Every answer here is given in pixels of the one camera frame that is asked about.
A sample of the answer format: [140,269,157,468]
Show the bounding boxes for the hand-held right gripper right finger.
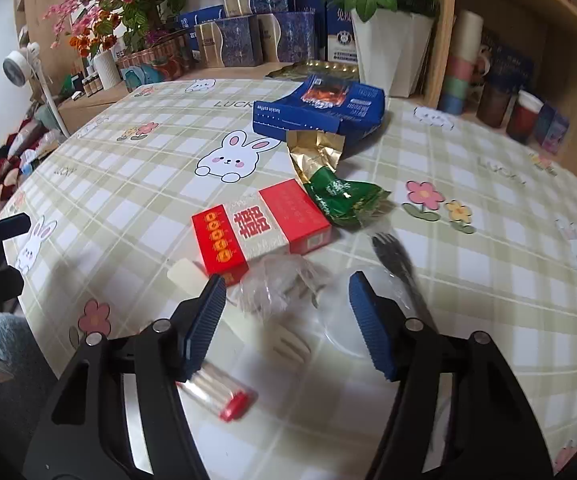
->
[349,270,554,480]

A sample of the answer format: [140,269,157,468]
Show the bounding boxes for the flat blue box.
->
[176,5,226,31]

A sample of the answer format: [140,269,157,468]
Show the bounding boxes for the white plastic fork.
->
[226,305,315,367]

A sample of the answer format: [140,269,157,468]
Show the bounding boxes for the blue white emblem box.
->
[326,2,362,61]

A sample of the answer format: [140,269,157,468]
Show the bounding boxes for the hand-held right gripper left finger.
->
[22,274,228,480]

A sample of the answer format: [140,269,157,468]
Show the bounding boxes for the dark blue shelf box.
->
[486,42,537,93]

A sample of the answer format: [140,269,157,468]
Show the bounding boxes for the blue printed cardboard box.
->
[252,74,386,162]

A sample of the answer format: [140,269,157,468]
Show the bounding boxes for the clear plastic lid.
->
[319,265,422,358]

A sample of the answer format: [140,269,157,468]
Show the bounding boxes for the gold blister pill pack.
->
[267,59,360,82]

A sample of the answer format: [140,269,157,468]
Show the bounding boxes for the red cup white lid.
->
[506,89,545,144]

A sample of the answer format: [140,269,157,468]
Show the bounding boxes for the white desk fan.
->
[2,42,69,138]

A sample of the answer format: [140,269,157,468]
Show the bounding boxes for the clear plastic wrapper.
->
[238,254,330,317]

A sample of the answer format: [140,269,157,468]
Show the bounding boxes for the pile of red clothes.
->
[0,120,66,221]

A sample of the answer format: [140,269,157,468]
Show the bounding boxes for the red capped toothpick tube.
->
[175,362,259,423]

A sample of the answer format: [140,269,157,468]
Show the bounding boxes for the row of small dark bottles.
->
[71,72,105,100]

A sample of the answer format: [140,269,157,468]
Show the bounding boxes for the stacked pastel cups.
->
[439,10,485,116]

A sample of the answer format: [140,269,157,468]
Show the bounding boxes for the brown cup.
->
[477,80,518,128]

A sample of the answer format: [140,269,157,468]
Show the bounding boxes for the red rose plant white pot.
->
[307,0,442,99]

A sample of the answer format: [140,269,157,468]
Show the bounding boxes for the green foil snack packet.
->
[286,130,394,232]

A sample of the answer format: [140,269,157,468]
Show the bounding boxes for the red gold printed box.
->
[191,178,332,281]

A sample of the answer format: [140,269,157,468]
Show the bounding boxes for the wicker basket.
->
[117,35,200,92]

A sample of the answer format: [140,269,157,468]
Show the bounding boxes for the black plastic fork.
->
[371,232,442,333]

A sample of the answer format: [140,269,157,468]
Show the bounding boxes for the small purple blue box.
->
[533,102,572,155]

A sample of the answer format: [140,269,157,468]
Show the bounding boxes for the folding table with checkered cloth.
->
[0,62,577,480]

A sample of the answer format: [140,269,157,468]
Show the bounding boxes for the wooden shelf unit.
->
[426,0,577,196]

